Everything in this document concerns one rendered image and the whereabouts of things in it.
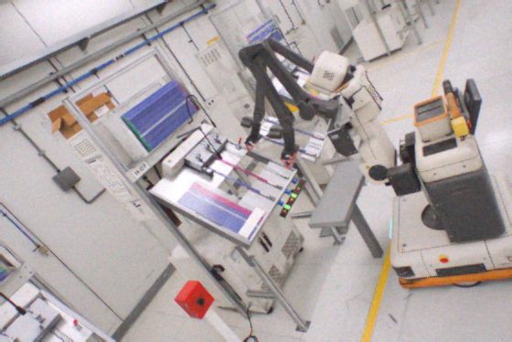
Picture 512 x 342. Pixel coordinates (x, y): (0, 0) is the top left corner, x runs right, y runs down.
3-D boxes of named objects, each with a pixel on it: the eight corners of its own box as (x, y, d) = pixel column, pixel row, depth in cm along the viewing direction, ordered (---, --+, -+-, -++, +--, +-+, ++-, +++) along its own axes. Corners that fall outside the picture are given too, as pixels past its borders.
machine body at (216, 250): (308, 244, 288) (271, 187, 266) (272, 318, 242) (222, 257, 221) (252, 246, 332) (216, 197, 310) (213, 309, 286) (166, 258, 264)
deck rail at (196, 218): (250, 248, 202) (250, 242, 197) (248, 251, 200) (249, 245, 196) (151, 195, 219) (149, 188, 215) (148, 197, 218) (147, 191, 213)
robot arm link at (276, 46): (264, 33, 193) (270, 32, 201) (253, 55, 199) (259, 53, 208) (334, 75, 190) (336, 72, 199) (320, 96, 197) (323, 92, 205)
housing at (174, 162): (213, 141, 262) (213, 126, 252) (173, 182, 230) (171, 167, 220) (204, 137, 264) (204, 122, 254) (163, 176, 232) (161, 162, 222)
